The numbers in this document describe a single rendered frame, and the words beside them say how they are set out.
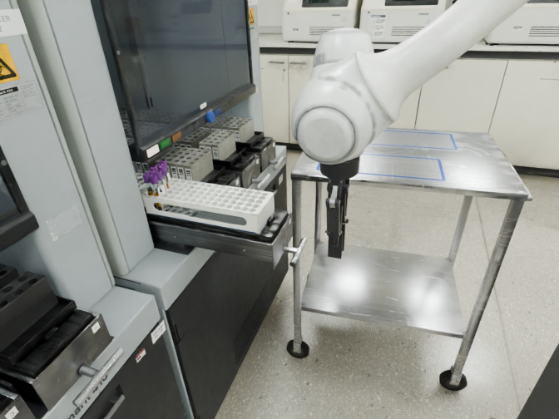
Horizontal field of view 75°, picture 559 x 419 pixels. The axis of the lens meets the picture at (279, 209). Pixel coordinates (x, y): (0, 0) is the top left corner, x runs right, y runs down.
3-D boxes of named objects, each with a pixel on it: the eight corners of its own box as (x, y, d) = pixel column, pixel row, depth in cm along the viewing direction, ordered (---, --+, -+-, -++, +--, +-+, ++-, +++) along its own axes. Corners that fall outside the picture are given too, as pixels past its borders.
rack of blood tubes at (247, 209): (146, 217, 88) (140, 194, 85) (170, 198, 96) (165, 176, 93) (259, 239, 80) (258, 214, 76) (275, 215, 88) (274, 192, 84)
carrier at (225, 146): (230, 149, 120) (229, 131, 117) (236, 150, 119) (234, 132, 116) (213, 163, 111) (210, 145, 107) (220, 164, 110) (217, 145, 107)
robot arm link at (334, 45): (315, 114, 71) (304, 137, 60) (316, 25, 63) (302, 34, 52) (373, 115, 69) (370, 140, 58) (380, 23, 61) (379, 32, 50)
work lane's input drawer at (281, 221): (42, 222, 101) (29, 193, 96) (81, 198, 112) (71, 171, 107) (292, 275, 79) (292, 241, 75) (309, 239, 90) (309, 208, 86)
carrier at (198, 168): (207, 168, 108) (205, 149, 104) (214, 169, 107) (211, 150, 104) (187, 185, 98) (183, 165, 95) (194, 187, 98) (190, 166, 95)
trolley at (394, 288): (285, 357, 146) (279, 172, 104) (308, 281, 184) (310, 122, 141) (467, 396, 130) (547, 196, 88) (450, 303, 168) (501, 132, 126)
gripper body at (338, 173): (325, 143, 73) (324, 184, 78) (314, 160, 67) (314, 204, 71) (363, 146, 71) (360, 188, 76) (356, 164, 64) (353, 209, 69)
